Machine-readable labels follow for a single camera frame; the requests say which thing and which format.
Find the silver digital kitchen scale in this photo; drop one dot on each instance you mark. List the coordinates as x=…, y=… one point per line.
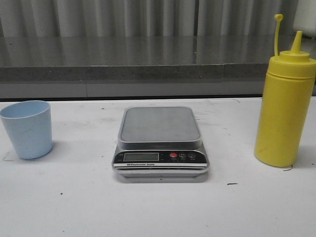
x=160, y=142

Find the grey stone counter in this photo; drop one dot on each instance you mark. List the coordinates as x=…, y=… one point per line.
x=69, y=68

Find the light blue plastic cup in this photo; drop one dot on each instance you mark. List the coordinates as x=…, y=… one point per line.
x=28, y=125

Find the yellow squeeze bottle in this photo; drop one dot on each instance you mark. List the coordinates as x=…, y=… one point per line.
x=288, y=87

